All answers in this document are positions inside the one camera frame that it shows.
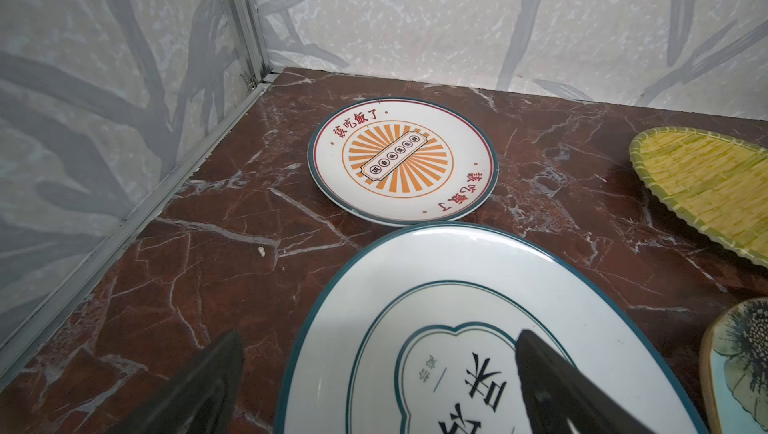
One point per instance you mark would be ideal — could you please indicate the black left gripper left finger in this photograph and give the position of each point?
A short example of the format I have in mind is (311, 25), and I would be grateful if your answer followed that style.
(200, 398)

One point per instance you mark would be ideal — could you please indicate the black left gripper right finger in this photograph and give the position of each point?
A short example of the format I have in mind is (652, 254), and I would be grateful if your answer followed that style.
(559, 399)

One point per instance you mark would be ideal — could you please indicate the light green flower plate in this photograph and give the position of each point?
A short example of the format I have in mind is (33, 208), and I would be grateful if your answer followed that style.
(733, 369)

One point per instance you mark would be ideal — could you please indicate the white plate with green rim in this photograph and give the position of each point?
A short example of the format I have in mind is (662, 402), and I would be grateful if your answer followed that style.
(418, 333)

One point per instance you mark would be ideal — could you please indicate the yellow green woven plate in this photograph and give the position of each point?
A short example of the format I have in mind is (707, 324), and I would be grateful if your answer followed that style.
(715, 182)

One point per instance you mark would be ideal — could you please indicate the far orange sunburst plate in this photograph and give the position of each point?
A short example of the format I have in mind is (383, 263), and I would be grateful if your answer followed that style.
(400, 162)

